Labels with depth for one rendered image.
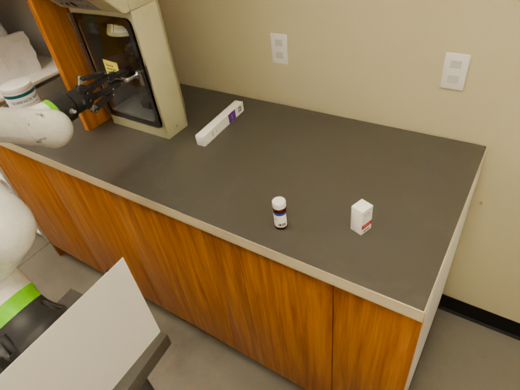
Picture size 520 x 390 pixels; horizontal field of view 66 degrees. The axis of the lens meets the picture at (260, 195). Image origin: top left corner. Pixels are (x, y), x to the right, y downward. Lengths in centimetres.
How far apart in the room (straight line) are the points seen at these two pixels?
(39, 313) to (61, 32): 111
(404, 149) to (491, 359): 106
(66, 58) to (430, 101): 131
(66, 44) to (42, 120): 58
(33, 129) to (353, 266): 88
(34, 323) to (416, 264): 84
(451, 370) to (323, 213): 108
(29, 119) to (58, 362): 64
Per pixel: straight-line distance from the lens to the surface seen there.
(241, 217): 118
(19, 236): 78
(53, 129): 121
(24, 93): 206
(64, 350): 81
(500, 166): 158
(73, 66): 175
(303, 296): 122
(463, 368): 204
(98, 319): 83
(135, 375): 96
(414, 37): 143
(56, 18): 171
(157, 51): 150
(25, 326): 89
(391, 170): 133
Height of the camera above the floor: 174
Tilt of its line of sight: 40 degrees down
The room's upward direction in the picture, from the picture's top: 8 degrees counter-clockwise
